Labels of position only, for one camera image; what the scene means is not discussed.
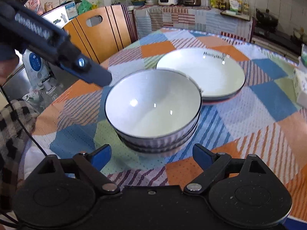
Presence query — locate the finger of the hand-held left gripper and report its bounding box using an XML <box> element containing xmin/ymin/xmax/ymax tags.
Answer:
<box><xmin>57</xmin><ymin>50</ymin><xmax>113</xmax><ymax>87</ymax></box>

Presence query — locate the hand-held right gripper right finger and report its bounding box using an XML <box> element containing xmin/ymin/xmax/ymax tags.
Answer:
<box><xmin>183</xmin><ymin>143</ymin><xmax>268</xmax><ymax>195</ymax></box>

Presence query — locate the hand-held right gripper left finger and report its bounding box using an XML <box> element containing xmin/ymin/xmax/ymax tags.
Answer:
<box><xmin>31</xmin><ymin>144</ymin><xmax>121</xmax><ymax>195</ymax></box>

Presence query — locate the white bowl with dark rim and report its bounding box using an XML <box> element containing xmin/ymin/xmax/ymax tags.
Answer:
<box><xmin>105</xmin><ymin>69</ymin><xmax>202</xmax><ymax>140</ymax></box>
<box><xmin>115</xmin><ymin>118</ymin><xmax>200</xmax><ymax>149</ymax></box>
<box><xmin>122</xmin><ymin>127</ymin><xmax>198</xmax><ymax>154</ymax></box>

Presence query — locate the white plate with sun print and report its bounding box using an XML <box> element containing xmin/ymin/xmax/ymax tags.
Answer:
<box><xmin>156</xmin><ymin>49</ymin><xmax>246</xmax><ymax>97</ymax></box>

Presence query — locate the person's left forearm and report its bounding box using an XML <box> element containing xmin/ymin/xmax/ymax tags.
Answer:
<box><xmin>0</xmin><ymin>99</ymin><xmax>40</xmax><ymax>212</ymax></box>

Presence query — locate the white and blue cardboard box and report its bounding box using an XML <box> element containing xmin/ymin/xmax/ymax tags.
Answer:
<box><xmin>40</xmin><ymin>1</ymin><xmax>80</xmax><ymax>30</ymax></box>

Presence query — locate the white water dispenser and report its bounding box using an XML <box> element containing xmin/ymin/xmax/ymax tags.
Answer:
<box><xmin>22</xmin><ymin>49</ymin><xmax>52</xmax><ymax>88</ymax></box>

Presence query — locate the green plastic bag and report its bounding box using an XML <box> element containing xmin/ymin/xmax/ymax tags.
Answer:
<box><xmin>77</xmin><ymin>0</ymin><xmax>93</xmax><ymax>13</ymax></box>

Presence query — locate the striped patchwork counter cloth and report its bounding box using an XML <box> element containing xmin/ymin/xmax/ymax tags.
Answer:
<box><xmin>133</xmin><ymin>4</ymin><xmax>254</xmax><ymax>44</ymax></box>

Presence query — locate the white tissue pack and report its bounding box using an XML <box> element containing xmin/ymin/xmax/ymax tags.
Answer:
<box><xmin>293</xmin><ymin>65</ymin><xmax>307</xmax><ymax>107</ymax></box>

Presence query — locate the gas stove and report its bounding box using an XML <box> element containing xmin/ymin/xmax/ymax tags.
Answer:
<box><xmin>253</xmin><ymin>25</ymin><xmax>304</xmax><ymax>53</ymax></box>

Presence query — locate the black wok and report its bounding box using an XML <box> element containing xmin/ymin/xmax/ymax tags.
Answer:
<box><xmin>255</xmin><ymin>8</ymin><xmax>279</xmax><ymax>26</ymax></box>

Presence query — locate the wooden chair with handle hole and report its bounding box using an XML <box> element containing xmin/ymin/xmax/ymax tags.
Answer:
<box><xmin>63</xmin><ymin>5</ymin><xmax>132</xmax><ymax>65</ymax></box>

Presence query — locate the black cable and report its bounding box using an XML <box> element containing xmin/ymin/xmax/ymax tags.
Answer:
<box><xmin>0</xmin><ymin>85</ymin><xmax>50</xmax><ymax>157</ymax></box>

